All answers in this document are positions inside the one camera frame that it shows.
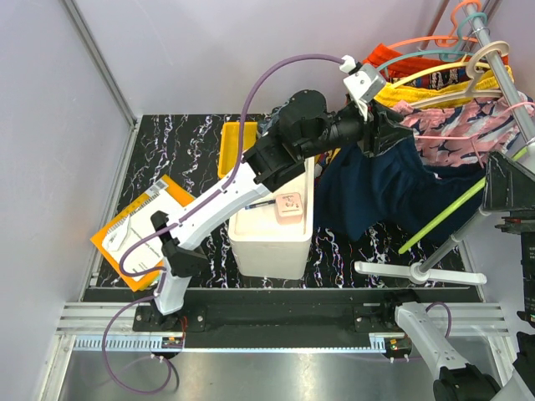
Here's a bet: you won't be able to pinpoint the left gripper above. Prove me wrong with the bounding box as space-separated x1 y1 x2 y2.
299 99 414 160

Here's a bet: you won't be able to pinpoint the navy blue shorts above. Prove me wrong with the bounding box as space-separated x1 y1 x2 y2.
313 139 485 241

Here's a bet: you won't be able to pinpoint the pink hanger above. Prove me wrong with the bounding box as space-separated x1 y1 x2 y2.
415 99 535 162

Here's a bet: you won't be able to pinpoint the green hanger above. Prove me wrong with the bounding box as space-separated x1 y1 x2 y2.
398 145 528 255

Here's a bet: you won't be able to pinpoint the dark leaf-pattern shorts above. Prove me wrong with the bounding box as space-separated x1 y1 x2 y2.
257 105 285 138

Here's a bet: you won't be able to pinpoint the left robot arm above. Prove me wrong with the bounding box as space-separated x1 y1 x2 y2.
150 90 413 331

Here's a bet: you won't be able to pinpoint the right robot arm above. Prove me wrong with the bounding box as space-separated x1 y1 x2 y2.
379 153 534 400

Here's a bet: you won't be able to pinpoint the orange red shorts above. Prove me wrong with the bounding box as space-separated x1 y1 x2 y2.
362 43 445 79

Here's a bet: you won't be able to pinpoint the pink white patterned shorts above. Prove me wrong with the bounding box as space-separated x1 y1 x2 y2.
390 95 535 168

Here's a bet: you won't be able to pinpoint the dark red patterned shorts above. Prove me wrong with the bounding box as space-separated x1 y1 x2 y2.
375 68 470 109

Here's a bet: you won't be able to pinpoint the beige hanger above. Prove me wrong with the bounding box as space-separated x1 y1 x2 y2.
411 41 510 109

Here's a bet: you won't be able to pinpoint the teal hanger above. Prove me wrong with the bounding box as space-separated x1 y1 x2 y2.
376 12 488 71

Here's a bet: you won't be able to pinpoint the cream yellow hanger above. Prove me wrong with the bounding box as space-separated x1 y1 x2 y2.
392 60 490 89

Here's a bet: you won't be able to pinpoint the yellow shorts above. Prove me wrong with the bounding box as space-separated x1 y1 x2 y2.
374 62 502 109

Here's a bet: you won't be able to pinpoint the orange hanger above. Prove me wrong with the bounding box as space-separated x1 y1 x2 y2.
387 0 482 51

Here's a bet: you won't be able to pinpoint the pink small box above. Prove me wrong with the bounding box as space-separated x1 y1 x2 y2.
275 192 303 225

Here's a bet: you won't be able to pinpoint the blue pen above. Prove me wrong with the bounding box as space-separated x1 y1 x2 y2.
245 200 276 210

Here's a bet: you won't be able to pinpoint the metal clothes rack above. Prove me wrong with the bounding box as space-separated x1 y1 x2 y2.
354 1 534 286

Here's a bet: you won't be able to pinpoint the yellow plastic bin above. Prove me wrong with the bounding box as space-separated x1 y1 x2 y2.
217 122 257 179

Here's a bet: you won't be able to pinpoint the white foam box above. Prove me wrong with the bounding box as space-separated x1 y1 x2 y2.
227 158 314 280

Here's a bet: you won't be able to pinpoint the orange spiral notebook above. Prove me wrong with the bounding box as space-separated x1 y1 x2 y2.
91 175 194 292

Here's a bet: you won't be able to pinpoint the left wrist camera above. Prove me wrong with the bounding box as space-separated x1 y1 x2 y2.
339 55 386 122

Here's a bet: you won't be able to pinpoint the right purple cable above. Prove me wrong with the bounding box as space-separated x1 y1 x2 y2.
424 300 453 348

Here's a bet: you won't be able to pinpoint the purple cable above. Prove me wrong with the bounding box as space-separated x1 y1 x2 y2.
424 300 453 348
101 53 348 396

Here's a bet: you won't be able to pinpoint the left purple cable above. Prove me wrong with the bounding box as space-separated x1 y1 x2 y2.
101 53 348 396

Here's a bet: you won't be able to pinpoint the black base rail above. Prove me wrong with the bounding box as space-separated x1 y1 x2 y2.
83 287 419 335

